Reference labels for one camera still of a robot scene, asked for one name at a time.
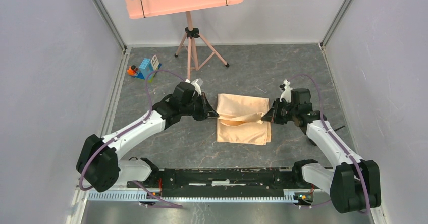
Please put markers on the colourful toy brick house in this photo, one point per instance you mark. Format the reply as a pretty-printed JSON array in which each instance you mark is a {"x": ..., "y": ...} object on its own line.
[{"x": 147, "y": 66}]

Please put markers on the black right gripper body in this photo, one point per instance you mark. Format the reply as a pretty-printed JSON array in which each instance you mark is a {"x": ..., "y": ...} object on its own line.
[{"x": 285, "y": 112}]

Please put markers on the grey slotted cable duct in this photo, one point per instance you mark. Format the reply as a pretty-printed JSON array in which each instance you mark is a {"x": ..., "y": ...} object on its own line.
[{"x": 142, "y": 196}]

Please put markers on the peach satin napkin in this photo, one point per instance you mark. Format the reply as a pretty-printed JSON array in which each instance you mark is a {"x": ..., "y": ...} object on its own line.
[{"x": 240, "y": 120}]

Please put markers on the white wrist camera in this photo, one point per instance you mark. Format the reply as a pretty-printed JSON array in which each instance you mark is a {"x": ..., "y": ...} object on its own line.
[
  {"x": 197, "y": 83},
  {"x": 286, "y": 91}
]

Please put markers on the orange toy figure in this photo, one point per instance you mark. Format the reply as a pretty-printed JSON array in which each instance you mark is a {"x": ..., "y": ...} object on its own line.
[{"x": 132, "y": 71}]

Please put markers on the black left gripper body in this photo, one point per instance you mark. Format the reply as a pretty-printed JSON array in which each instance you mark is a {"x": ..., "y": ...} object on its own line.
[{"x": 195, "y": 108}]

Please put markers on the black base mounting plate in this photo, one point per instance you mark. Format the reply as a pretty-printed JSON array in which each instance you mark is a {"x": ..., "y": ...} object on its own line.
[{"x": 226, "y": 182}]

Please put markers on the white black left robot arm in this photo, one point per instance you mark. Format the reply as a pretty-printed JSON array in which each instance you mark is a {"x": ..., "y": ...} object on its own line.
[{"x": 100, "y": 165}]

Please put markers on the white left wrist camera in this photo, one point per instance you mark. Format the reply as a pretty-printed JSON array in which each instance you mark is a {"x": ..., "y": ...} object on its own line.
[{"x": 197, "y": 83}]

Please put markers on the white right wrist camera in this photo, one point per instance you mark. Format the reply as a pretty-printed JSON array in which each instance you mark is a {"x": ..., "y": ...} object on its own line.
[{"x": 286, "y": 91}]

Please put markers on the pink music stand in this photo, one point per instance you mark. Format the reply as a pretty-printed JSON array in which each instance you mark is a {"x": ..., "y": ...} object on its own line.
[{"x": 199, "y": 50}]

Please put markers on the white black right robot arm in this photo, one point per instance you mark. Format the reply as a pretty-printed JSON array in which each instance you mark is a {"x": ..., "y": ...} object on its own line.
[{"x": 353, "y": 184}]

